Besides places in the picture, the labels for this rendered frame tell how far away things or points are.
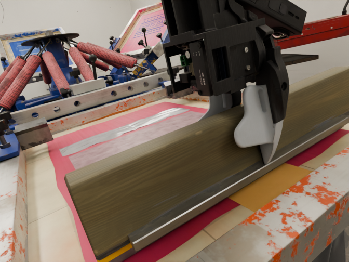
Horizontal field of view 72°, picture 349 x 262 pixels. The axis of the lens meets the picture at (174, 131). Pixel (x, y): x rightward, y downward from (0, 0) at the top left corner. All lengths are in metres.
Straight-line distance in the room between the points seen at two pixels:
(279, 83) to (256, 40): 0.04
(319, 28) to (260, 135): 1.16
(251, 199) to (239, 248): 0.11
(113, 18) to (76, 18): 0.67
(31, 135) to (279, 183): 0.55
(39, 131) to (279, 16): 0.56
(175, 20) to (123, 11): 5.06
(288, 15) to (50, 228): 0.37
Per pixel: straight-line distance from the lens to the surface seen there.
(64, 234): 0.34
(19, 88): 1.30
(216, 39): 0.21
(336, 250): 0.58
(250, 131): 0.25
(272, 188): 0.31
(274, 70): 0.24
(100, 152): 0.55
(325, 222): 0.23
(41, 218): 0.39
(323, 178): 0.27
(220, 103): 0.30
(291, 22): 0.31
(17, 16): 4.91
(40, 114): 0.91
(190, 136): 0.23
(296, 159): 0.38
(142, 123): 0.66
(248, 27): 0.24
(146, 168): 0.21
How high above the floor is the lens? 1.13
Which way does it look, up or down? 19 degrees down
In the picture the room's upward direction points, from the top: 12 degrees counter-clockwise
